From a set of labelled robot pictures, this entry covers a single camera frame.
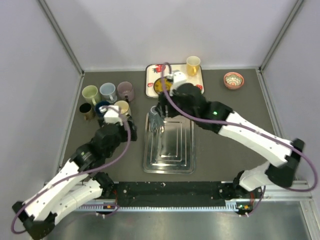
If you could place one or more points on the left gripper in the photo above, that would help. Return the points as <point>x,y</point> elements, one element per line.
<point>133,130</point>

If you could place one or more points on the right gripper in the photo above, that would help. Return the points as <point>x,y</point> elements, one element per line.
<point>161,107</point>

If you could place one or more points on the cream mug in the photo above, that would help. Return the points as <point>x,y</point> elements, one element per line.
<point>124,107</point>

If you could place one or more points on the grey blue mug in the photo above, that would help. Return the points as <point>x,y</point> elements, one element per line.
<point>155,120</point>

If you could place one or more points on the dark blue mug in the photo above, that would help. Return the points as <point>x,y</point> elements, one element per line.
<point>101,108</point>

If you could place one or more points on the purple mug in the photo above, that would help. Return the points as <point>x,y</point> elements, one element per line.
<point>126,91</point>

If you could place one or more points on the brown striped cup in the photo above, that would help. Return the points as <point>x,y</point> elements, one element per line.
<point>87,110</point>

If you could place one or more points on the light blue white mug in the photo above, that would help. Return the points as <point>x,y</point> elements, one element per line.
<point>108,91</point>

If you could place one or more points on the green mug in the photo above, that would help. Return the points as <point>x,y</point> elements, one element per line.
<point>91,95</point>

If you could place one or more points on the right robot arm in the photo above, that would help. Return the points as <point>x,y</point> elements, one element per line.
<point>282,155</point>

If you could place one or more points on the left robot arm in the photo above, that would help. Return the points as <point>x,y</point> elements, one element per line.
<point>80,180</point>

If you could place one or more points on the yellow mug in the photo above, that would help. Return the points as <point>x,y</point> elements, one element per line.
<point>192,65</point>

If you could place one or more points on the yellow patterned plate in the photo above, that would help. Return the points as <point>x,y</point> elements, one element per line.
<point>158,86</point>

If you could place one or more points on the strawberry serving tray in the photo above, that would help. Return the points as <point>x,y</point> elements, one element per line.
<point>153,73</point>

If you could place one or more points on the pink patterned bowl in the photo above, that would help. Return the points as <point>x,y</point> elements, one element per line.
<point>233,80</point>

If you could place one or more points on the metal tray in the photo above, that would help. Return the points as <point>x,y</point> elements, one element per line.
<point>169,149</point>

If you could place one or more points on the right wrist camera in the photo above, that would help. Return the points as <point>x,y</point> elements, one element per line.
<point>178,78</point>

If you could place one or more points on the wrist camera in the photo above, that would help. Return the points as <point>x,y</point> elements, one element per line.
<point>112,116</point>
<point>178,78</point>

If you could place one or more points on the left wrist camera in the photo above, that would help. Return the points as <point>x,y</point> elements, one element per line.
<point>112,116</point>

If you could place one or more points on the aluminium frame rail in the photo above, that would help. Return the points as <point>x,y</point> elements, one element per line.
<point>243,205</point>

